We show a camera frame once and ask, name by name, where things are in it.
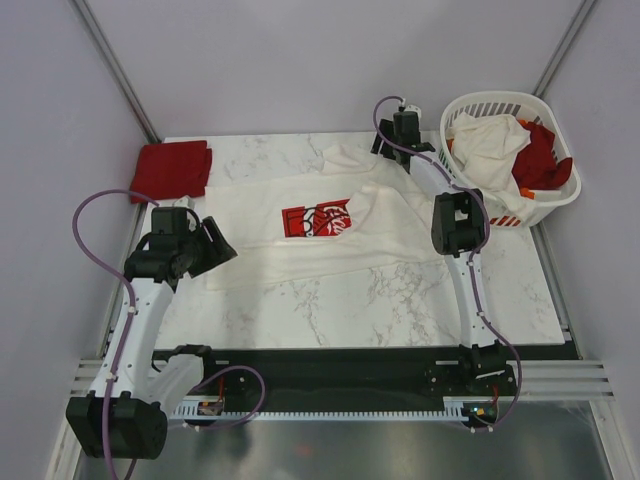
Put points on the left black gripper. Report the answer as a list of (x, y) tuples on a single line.
[(218, 251)]

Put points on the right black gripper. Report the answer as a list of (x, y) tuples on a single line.
[(384, 128)]

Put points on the white t shirt red print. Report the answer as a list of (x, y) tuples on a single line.
[(360, 211)]

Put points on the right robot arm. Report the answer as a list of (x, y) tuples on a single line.
[(459, 231)]

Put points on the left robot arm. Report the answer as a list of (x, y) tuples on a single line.
[(126, 411)]

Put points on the folded red t shirt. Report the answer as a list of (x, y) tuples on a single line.
[(173, 170)]

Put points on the white t shirt in basket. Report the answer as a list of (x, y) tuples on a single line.
[(486, 149)]

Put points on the white laundry basket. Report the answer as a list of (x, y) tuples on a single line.
[(523, 107)]

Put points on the red t shirt in basket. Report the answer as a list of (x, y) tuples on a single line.
[(554, 174)]

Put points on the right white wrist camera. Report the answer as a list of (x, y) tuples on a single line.
[(411, 108)]

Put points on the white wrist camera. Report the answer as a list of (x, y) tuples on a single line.
[(184, 202), (411, 108)]

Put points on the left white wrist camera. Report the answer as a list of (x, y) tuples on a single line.
[(184, 202)]

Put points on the right aluminium frame post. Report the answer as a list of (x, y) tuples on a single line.
[(569, 38)]

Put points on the aluminium frame post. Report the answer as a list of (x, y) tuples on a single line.
[(83, 11), (569, 38)]

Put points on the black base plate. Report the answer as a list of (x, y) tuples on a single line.
[(336, 379)]

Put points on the white slotted cable duct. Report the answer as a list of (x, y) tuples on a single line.
[(196, 409)]

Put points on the left aluminium frame post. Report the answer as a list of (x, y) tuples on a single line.
[(83, 11)]

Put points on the aluminium rail front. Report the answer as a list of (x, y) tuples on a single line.
[(546, 380)]

